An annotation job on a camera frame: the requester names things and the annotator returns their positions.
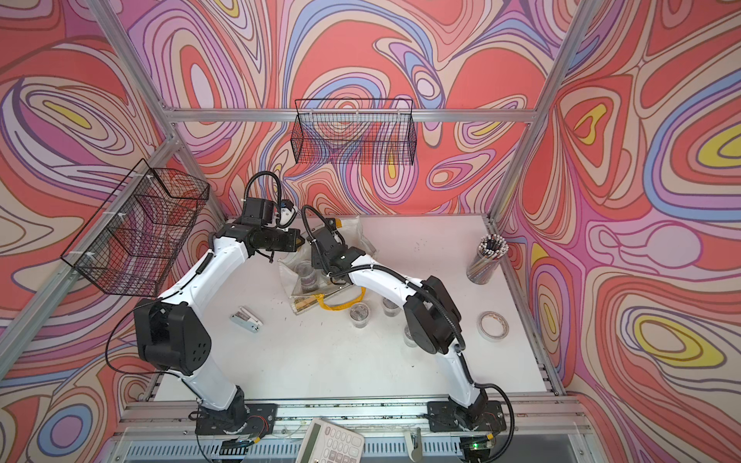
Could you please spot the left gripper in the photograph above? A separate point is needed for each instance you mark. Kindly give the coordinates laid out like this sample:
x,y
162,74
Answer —
x,y
293,244

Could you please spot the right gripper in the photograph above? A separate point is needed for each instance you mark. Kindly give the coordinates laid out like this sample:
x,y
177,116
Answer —
x,y
316,260

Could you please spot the white canvas bag yellow handles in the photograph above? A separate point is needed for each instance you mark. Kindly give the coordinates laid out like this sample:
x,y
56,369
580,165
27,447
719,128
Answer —
x,y
332,295

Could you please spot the seed jar purple label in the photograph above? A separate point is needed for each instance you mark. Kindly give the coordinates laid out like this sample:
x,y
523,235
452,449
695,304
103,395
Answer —
x,y
359,314

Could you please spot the seed jar removed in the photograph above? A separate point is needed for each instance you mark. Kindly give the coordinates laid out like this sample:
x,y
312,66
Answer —
x,y
390,308
407,337

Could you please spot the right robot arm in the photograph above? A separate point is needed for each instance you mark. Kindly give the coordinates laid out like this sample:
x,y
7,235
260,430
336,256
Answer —
x,y
430,313

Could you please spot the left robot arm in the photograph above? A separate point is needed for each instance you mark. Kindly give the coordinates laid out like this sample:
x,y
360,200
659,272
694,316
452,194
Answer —
x,y
171,334

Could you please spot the seed jar green label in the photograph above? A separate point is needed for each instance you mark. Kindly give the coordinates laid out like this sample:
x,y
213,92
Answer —
x,y
308,278

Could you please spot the silver stapler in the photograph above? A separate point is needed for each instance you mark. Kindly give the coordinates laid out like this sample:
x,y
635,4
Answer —
x,y
244,318

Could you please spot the pencil holder with pencils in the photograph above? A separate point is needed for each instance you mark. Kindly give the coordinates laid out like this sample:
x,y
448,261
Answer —
x,y
489,253

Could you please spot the tape roll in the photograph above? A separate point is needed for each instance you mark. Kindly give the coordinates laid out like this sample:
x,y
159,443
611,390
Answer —
x,y
492,326

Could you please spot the white calculator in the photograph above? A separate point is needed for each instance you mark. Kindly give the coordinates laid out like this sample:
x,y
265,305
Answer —
x,y
327,443

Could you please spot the left wire basket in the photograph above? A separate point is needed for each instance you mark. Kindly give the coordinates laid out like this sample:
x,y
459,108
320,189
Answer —
x,y
132,248

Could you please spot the wire basket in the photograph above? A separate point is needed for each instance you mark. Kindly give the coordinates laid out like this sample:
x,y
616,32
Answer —
x,y
132,248
345,131

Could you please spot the back wire basket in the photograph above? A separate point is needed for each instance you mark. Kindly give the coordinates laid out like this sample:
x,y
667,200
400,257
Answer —
x,y
345,131

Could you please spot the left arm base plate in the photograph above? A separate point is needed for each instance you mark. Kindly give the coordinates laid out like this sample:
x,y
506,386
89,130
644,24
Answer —
x,y
254,420

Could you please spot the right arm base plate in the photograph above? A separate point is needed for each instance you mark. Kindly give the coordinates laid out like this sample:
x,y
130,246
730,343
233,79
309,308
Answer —
x,y
447,416

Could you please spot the white clip at front rail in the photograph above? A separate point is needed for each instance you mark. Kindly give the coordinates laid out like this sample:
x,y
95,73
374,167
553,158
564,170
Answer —
x,y
414,444

